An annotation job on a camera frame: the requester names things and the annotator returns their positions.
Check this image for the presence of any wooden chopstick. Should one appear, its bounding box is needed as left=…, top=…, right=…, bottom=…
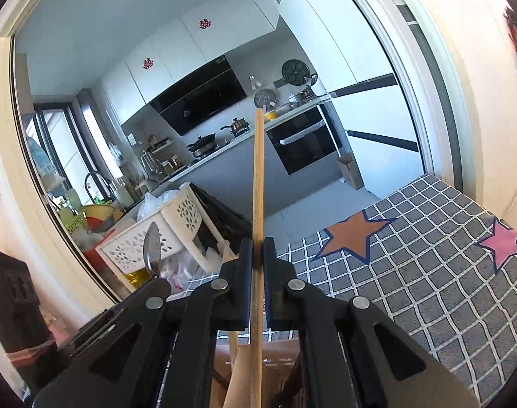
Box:
left=250, top=108, right=264, bottom=408

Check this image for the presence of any black handled metal spoon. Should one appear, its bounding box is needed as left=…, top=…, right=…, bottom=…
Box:
left=143, top=222, right=161, bottom=278

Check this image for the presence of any white plastic utensil holder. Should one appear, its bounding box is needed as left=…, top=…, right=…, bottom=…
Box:
left=207, top=334, right=310, bottom=408

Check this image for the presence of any white perforated storage cart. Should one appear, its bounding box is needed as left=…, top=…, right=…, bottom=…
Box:
left=94, top=181, right=243, bottom=277

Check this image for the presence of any grey checkered tablecloth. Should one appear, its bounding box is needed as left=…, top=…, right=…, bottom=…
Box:
left=164, top=172, right=517, bottom=408

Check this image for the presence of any black built-in oven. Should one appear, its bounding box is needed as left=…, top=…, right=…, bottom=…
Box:
left=267, top=104, right=342, bottom=175

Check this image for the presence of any black range hood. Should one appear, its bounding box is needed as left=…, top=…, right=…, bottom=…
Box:
left=149, top=55, right=247, bottom=135

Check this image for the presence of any white refrigerator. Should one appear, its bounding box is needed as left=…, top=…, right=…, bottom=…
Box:
left=263, top=0, right=424, bottom=198

